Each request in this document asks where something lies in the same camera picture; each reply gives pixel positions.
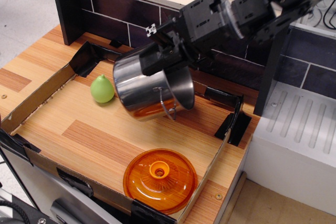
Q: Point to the white sink drainboard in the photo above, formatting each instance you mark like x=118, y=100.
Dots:
x=292, y=151

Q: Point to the orange glass pot lid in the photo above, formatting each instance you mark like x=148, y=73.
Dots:
x=161, y=178

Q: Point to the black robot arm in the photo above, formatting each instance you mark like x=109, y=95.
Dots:
x=261, y=20

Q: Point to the stainless steel pot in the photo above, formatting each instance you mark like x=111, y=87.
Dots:
x=148, y=97

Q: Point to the cardboard fence with black tape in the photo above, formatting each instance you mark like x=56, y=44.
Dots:
x=44, y=101

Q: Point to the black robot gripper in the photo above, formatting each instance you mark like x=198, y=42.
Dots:
x=201, y=26

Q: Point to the silver oven door handle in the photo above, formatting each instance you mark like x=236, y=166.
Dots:
x=66, y=212

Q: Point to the green plastic pear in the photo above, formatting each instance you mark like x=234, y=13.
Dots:
x=102, y=89

